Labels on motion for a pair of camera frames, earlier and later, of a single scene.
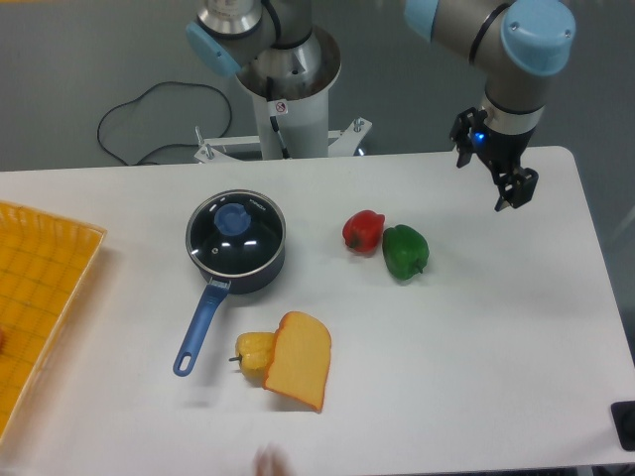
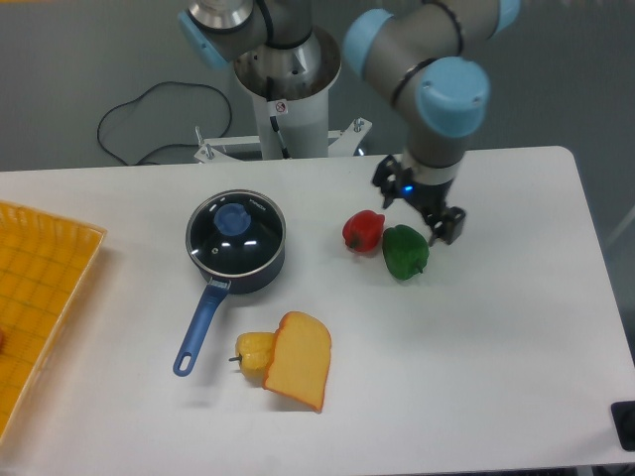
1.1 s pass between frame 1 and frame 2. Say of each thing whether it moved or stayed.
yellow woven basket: stayed
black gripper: moved
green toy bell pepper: stayed
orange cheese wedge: stayed
